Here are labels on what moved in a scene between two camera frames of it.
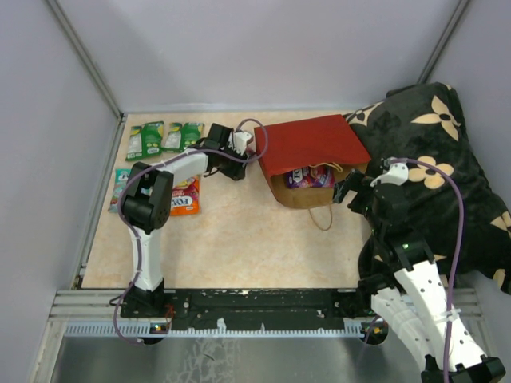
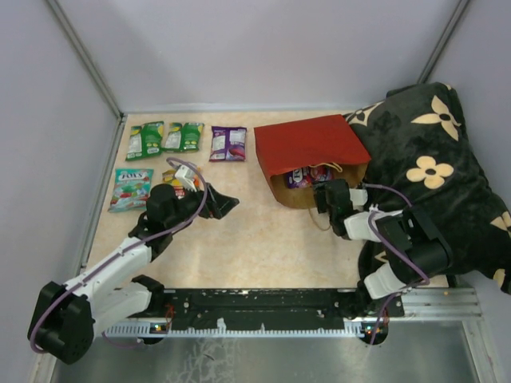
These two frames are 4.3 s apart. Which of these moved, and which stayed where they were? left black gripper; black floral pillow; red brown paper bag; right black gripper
Moved: right black gripper; left black gripper
Stayed: red brown paper bag; black floral pillow
